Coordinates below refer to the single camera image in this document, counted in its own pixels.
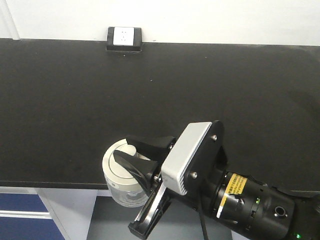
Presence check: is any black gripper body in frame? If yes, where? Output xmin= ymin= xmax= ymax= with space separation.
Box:
xmin=127 ymin=149 xmax=231 ymax=239

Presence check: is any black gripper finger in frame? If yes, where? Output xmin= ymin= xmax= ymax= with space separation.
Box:
xmin=113 ymin=150 xmax=159 ymax=195
xmin=126 ymin=135 xmax=176 ymax=165

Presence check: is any glass jar with white lid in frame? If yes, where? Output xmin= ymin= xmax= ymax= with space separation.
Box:
xmin=102 ymin=139 xmax=148 ymax=208

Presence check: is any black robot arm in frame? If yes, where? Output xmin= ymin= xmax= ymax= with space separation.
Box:
xmin=127 ymin=133 xmax=320 ymax=240

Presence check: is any black white power socket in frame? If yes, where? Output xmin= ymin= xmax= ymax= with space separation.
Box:
xmin=105 ymin=26 xmax=143 ymax=52

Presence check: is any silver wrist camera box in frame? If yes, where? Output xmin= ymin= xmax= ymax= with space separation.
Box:
xmin=160 ymin=122 xmax=212 ymax=196

